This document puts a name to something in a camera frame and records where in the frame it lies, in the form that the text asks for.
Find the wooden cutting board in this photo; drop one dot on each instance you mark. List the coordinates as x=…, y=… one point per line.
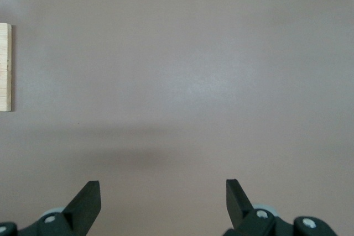
x=5, y=67

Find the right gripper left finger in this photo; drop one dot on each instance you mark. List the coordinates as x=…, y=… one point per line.
x=74, y=216

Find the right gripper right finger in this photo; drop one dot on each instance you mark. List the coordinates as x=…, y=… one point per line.
x=246, y=222

